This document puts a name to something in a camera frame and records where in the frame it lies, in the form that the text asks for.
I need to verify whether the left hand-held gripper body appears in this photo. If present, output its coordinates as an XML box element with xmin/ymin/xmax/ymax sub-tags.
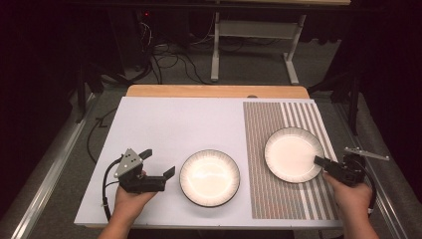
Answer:
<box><xmin>112</xmin><ymin>147</ymin><xmax>167</xmax><ymax>195</ymax></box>

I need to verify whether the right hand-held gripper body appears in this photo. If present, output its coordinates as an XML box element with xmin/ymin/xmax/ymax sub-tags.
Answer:
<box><xmin>334</xmin><ymin>146</ymin><xmax>391</xmax><ymax>188</ymax></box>

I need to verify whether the white plate with dark rim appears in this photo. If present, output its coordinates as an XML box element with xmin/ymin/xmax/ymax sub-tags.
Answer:
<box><xmin>178</xmin><ymin>148</ymin><xmax>242</xmax><ymax>209</ymax></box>
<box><xmin>264</xmin><ymin>126</ymin><xmax>325</xmax><ymax>184</ymax></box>

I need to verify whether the person's left hand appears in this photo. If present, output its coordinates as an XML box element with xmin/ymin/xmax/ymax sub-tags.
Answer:
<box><xmin>112</xmin><ymin>169</ymin><xmax>157</xmax><ymax>228</ymax></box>

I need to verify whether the person's right hand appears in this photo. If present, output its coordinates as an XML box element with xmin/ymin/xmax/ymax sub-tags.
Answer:
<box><xmin>322</xmin><ymin>171</ymin><xmax>375</xmax><ymax>226</ymax></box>

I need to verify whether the white board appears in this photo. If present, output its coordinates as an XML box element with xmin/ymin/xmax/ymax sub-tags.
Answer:
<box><xmin>73</xmin><ymin>96</ymin><xmax>346</xmax><ymax>230</ymax></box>

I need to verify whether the striped grey and white mat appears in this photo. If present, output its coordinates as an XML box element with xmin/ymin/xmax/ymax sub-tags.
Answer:
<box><xmin>242</xmin><ymin>101</ymin><xmax>340</xmax><ymax>221</ymax></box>

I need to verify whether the black metal stand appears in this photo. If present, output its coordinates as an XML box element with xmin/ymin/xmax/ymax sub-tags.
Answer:
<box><xmin>74</xmin><ymin>63</ymin><xmax>105</xmax><ymax>124</ymax></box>
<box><xmin>308</xmin><ymin>71</ymin><xmax>363</xmax><ymax>137</ymax></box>

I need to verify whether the wooden table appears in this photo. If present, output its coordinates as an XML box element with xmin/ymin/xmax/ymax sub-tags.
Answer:
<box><xmin>125</xmin><ymin>84</ymin><xmax>311</xmax><ymax>100</ymax></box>

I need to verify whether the dark device with red light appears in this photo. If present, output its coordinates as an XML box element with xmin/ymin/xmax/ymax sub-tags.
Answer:
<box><xmin>133</xmin><ymin>9</ymin><xmax>157</xmax><ymax>24</ymax></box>

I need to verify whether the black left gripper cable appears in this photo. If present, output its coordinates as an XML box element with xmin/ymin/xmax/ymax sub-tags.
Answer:
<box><xmin>101</xmin><ymin>156</ymin><xmax>124</xmax><ymax>223</ymax></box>

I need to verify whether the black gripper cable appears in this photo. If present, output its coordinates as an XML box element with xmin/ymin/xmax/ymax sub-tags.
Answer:
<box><xmin>354</xmin><ymin>160</ymin><xmax>378</xmax><ymax>218</ymax></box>
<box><xmin>101</xmin><ymin>156</ymin><xmax>124</xmax><ymax>223</ymax></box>

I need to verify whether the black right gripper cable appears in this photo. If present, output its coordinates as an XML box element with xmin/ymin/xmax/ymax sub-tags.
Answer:
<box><xmin>354</xmin><ymin>160</ymin><xmax>378</xmax><ymax>218</ymax></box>

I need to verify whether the metal floor rail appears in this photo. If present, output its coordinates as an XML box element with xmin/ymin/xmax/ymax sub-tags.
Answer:
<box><xmin>10</xmin><ymin>93</ymin><xmax>98</xmax><ymax>239</ymax></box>
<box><xmin>333</xmin><ymin>102</ymin><xmax>410</xmax><ymax>239</ymax></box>

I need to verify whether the black cable on floor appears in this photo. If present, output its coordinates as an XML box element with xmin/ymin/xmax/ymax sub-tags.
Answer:
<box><xmin>86</xmin><ymin>107</ymin><xmax>119</xmax><ymax>165</ymax></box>

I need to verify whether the tangle of floor cables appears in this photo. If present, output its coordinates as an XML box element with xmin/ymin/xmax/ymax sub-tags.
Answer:
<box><xmin>137</xmin><ymin>21</ymin><xmax>213</xmax><ymax>86</ymax></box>

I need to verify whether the white metal desk frame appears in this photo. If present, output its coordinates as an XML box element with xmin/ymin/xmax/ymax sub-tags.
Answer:
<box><xmin>210</xmin><ymin>11</ymin><xmax>309</xmax><ymax>86</ymax></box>

